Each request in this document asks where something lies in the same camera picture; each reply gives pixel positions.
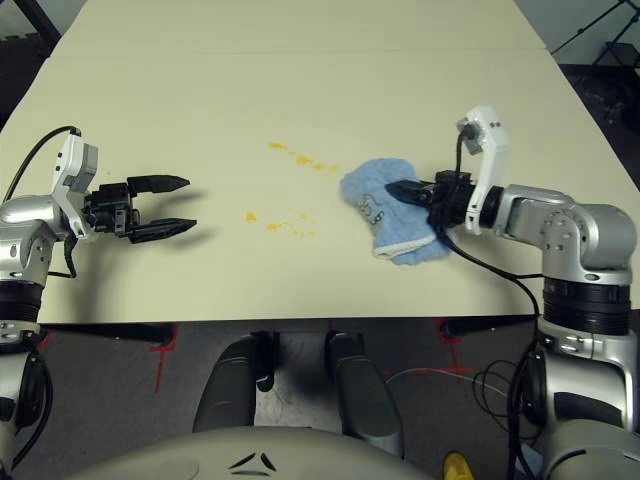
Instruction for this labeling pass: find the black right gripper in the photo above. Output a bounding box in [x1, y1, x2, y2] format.
[385, 170, 477, 229]

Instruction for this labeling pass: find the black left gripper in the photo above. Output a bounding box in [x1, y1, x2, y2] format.
[82, 174, 198, 245]

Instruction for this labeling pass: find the light blue terry rag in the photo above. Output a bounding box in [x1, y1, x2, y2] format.
[339, 157, 451, 267]

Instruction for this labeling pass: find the yellow liquid spill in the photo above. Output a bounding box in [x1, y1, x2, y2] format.
[244, 209, 318, 238]
[267, 141, 339, 176]

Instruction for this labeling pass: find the grey left robot leg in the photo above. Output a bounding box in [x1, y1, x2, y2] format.
[192, 329, 281, 436]

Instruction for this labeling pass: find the grey robot leg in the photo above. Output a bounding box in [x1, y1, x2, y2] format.
[323, 330, 404, 457]
[192, 329, 281, 436]

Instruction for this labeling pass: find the grey right robot leg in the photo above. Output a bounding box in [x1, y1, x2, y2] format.
[323, 330, 404, 457]

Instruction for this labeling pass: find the black foam floor mat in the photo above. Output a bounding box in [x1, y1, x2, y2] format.
[0, 33, 56, 121]

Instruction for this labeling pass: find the black tripod stand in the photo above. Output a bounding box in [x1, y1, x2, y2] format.
[549, 0, 640, 67]

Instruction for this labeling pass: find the yellow object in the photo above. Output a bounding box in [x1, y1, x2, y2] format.
[443, 451, 474, 480]

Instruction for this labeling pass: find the grey robot torso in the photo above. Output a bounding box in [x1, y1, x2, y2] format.
[64, 424, 451, 480]

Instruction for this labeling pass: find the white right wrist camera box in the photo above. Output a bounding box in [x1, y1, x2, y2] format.
[455, 105, 512, 236]

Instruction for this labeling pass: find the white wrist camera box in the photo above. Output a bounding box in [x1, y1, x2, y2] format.
[49, 130, 100, 239]
[455, 105, 512, 236]

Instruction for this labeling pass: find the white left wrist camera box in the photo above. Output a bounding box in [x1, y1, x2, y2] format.
[49, 130, 100, 239]

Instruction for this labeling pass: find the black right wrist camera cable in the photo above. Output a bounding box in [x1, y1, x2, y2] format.
[434, 122, 544, 480]

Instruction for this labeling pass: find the black table frame foot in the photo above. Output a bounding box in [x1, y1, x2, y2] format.
[442, 316, 537, 338]
[39, 323, 176, 349]

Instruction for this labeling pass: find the thin white floor cable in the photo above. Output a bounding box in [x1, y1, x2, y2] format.
[383, 366, 507, 397]

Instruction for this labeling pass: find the black floor cable coil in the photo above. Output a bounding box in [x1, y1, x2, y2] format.
[473, 358, 546, 452]

